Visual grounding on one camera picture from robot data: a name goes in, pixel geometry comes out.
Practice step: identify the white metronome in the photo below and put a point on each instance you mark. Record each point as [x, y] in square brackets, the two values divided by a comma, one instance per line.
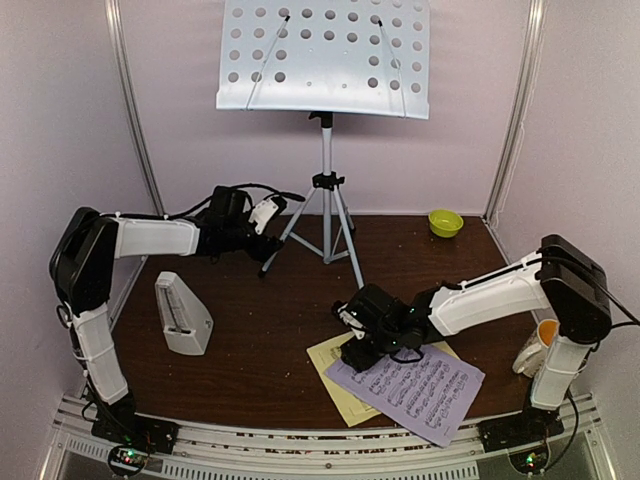
[186, 322]

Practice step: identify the aluminium front rail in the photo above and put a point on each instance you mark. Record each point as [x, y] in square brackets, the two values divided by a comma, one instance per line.
[210, 451]

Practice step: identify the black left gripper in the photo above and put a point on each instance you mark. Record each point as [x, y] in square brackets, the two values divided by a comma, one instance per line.
[265, 248]

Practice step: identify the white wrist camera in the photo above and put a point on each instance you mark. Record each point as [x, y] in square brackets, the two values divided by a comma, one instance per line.
[265, 211]
[340, 312]

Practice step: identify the purple sheet music page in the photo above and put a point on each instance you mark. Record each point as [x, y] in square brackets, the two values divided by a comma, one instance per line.
[429, 398]

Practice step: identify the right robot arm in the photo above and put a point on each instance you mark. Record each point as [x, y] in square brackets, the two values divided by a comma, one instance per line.
[557, 276]

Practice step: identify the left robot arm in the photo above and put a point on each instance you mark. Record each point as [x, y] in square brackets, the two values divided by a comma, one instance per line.
[81, 268]

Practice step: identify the white folding music stand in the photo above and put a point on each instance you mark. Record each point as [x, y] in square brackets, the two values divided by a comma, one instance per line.
[324, 58]

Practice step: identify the green bowl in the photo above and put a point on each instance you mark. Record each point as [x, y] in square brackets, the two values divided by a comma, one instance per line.
[445, 223]

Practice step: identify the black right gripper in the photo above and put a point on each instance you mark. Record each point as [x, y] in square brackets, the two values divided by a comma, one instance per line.
[360, 360]

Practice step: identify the white mug orange inside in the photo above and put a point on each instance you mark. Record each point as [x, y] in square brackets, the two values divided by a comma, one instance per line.
[533, 353]

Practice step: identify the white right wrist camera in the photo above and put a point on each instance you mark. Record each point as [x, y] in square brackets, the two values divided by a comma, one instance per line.
[340, 312]

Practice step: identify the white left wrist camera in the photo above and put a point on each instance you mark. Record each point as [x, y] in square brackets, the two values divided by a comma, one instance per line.
[265, 211]

